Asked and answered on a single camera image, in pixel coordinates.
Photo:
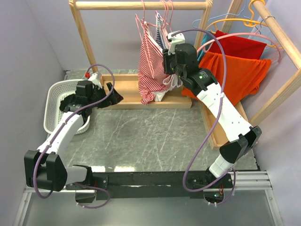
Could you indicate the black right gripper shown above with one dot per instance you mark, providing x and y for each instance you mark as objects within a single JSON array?
[{"x": 167, "y": 58}]

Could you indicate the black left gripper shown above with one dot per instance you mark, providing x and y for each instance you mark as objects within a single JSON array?
[{"x": 114, "y": 99}]

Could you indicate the red white striped tank top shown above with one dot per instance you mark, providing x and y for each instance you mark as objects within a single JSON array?
[{"x": 146, "y": 86}]

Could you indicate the pink wire hanger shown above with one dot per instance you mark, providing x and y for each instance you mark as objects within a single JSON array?
[{"x": 145, "y": 54}]

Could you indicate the black tank top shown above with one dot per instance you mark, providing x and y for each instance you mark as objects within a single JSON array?
[{"x": 65, "y": 103}]

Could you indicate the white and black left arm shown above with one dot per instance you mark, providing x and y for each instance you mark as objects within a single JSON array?
[{"x": 44, "y": 168}]

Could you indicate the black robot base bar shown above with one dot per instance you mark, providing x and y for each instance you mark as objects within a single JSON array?
[{"x": 134, "y": 185}]

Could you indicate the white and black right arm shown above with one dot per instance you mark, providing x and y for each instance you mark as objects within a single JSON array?
[{"x": 240, "y": 133}]

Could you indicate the blue white striped tank top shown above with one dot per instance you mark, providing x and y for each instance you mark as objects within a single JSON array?
[{"x": 161, "y": 32}]

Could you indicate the pink hanger of blue top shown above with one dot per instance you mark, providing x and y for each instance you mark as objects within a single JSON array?
[{"x": 160, "y": 26}]

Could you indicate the pink hanger of striped top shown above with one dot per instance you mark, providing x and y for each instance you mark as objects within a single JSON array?
[{"x": 157, "y": 60}]

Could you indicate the pink hanger of white top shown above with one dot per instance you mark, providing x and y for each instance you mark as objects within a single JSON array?
[{"x": 168, "y": 13}]

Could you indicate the orange plastic hanger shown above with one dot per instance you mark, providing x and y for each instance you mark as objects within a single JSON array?
[{"x": 249, "y": 22}]

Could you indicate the large pink plastic hanger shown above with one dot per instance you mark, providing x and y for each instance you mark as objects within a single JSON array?
[{"x": 207, "y": 46}]

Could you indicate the small wooden clothes rack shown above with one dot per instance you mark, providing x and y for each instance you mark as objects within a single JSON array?
[{"x": 127, "y": 84}]

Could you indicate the red shirt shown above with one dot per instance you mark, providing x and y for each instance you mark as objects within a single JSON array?
[{"x": 235, "y": 46}]

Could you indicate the white perforated laundry basket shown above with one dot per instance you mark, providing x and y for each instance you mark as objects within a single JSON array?
[{"x": 56, "y": 93}]

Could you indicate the orange shirt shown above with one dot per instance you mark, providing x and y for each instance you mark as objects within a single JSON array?
[{"x": 235, "y": 77}]

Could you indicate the large wooden clothes rack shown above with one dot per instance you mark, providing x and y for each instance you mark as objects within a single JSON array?
[{"x": 218, "y": 136}]

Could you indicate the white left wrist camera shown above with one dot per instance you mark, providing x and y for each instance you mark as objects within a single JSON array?
[{"x": 95, "y": 78}]

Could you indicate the blue wire hanger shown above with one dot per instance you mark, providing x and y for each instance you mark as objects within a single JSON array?
[{"x": 237, "y": 8}]

